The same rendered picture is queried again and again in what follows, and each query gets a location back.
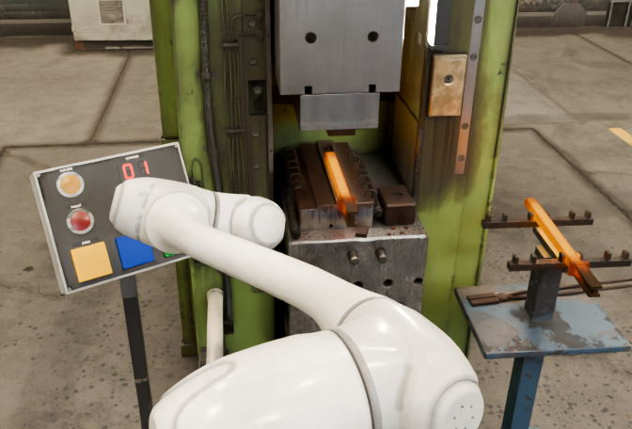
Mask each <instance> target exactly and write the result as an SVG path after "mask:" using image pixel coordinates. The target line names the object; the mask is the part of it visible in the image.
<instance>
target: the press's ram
mask: <svg viewBox="0 0 632 429"><path fill-rule="evenodd" d="M418 6H419V0H270V13H271V59H272V63H273V67H274V71H275V75H276V81H277V85H278V90H279V94H280V95H301V94H305V87H309V89H310V91H311V94H332V93H363V92H369V85H371V86H372V88H373V89H374V91H375V92H395V91H399V90H400V80H401V67H402V54H403V29H404V15H405V7H418Z"/></svg>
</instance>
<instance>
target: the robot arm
mask: <svg viewBox="0 0 632 429"><path fill-rule="evenodd" d="M109 219H110V221H111V222H112V224H113V226H114V228H115V229H116V230H118V231H119V232H121V233H122V234H124V235H126V236H128V237H130V238H132V239H135V240H138V241H141V243H143V244H145V245H148V246H153V247H155V248H158V249H159V250H161V251H163V252H165V253H169V254H180V253H184V254H186V255H187V256H189V257H191V258H193V259H195V260H198V261H200V262H203V263H205V264H207V265H209V266H211V267H212V268H214V269H217V270H219V271H221V272H223V273H225V274H227V275H229V276H232V277H234V278H237V279H239V280H240V281H242V282H244V283H247V284H249V285H251V286H253V287H255V288H257V289H259V290H261V291H264V292H266V293H268V294H270V295H272V296H274V297H276V298H279V299H281V300H283V301H285V302H287V303H289V304H291V305H293V306H294V307H296V308H298V309H300V310H301V311H303V312H304V313H306V314H307V315H308V316H310V317H311V318H312V319H313V320H314V321H315V322H316V323H317V324H318V326H319V327H320V329H321V330H322V331H319V332H314V333H308V334H298V335H293V336H290V337H286V338H282V339H278V340H275V341H271V342H266V343H263V344H260V345H257V346H254V347H250V348H247V349H245V350H242V351H239V352H236V353H234V354H231V355H228V356H225V357H222V358H220V359H218V360H216V361H213V362H211V363H209V364H207V365H205V366H203V367H201V368H200V369H198V370H196V371H194V372H193V373H190V374H189V375H188V376H186V377H185V378H184V379H183V380H181V381H180V382H179V383H177V384H176V385H175V386H173V387H172V388H171V389H169V390H168V391H167V392H166V393H165V394H164V395H163V396H162V397H161V399H160V401H159V403H158V404H157V405H156V406H155V407H154V408H153V409H152V411H151V413H150V421H149V429H477V428H478V426H479V424H480V422H481V420H482V414H483V398H482V394H481V391H480V388H479V386H478V377H477V375H476V374H475V372H474V370H473V369H472V367H471V365H470V364H469V362H468V360H467V359H466V357H465V355H464V354H463V353H462V351H461V350H460V349H459V347H458V346H457V345H456V344H455V343H454V342H453V341H452V339H451V338H450V337H449V336H447V335H446V334H445V333H444V332H443V331H442V330H441V329H439V328H438V327H437V326H435V325H434V324H433V323H432V322H430V321H429V320H428V319H426V318H425V317H424V316H422V315H421V314H419V313H418V312H416V311H415V310H412V309H409V308H408V307H406V306H404V305H402V304H400V303H398V302H396V301H394V300H392V299H390V298H389V297H386V296H383V295H380V294H376V293H373V292H370V291H367V290H365V289H362V288H359V287H357V286H355V285H353V284H351V283H349V282H347V281H345V280H343V279H341V278H338V277H336V276H333V275H331V274H329V273H327V272H325V271H324V270H322V269H319V268H317V267H315V266H312V265H310V264H308V263H305V262H301V261H299V260H297V259H295V258H292V257H289V256H287V255H284V254H282V253H279V252H276V251H274V250H272V249H273V248H274V247H275V246H277V245H278V244H279V243H280V241H281V240H282V239H283V236H284V230H285V222H286V217H285V215H284V213H283V211H282V210H281V209H280V208H279V206H277V205H276V204H275V203H274V202H272V201H271V200H269V199H265V198H262V197H250V196H249V195H235V194H226V193H218V192H214V191H209V190H206V189H202V188H199V187H197V186H194V185H191V184H187V183H180V182H175V181H170V180H164V179H158V178H135V179H131V180H127V181H125V182H124V183H122V184H120V185H118V187H117V188H116V191H115V195H114V198H113V202H112V206H111V211H110V215H109Z"/></svg>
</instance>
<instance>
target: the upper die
mask: <svg viewBox="0 0 632 429"><path fill-rule="evenodd" d="M291 98H292V105H293V108H294V112H295V115H296V118H297V121H298V125H299V128H300V131H315V130H340V129H367V128H378V117H379V101H380V92H375V91H374V89H373V88H372V86H371V85H369V92H363V93H332V94H311V91H310V89H309V87H305V94H301V95H291Z"/></svg>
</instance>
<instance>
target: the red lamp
mask: <svg viewBox="0 0 632 429"><path fill-rule="evenodd" d="M90 222H91V220H90V216H89V215H88V214H87V213H85V212H81V211H80V212H76V213H74V214H73V215H72V216H71V226H72V227H73V228H74V229H75V230H79V231H81V230H86V229H87V228H88V227H89V226H90Z"/></svg>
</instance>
